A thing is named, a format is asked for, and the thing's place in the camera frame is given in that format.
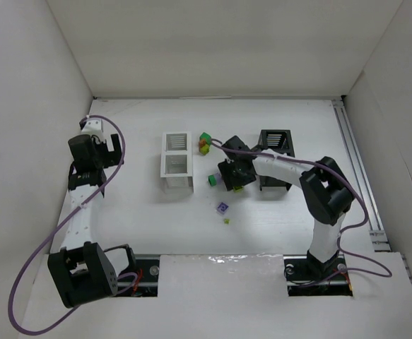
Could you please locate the black two-cell container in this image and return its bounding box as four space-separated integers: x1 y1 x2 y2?
257 129 295 191

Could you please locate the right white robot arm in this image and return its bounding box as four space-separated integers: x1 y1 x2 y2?
213 136 355 280

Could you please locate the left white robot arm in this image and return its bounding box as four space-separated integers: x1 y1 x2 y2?
47 134 137 308

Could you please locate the yellow-green lego brick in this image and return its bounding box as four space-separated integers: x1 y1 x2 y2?
199 144 210 155

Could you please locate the purple lego square brick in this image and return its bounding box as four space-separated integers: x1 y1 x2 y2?
216 202 229 215

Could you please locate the green lego cube top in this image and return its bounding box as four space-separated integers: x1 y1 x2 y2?
199 132 212 145

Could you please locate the white two-cell container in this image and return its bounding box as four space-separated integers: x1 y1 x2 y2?
160 131 194 192

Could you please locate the white foam front board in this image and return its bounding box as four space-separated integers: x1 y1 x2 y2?
23 253 412 338

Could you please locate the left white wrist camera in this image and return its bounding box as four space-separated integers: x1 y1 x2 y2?
79 117 105 142

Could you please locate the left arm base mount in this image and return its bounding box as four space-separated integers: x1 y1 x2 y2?
117 255 160 297

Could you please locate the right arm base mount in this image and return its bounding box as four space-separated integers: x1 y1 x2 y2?
283 256 353 297

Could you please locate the aluminium rail right side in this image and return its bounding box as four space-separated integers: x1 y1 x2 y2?
331 97 392 252

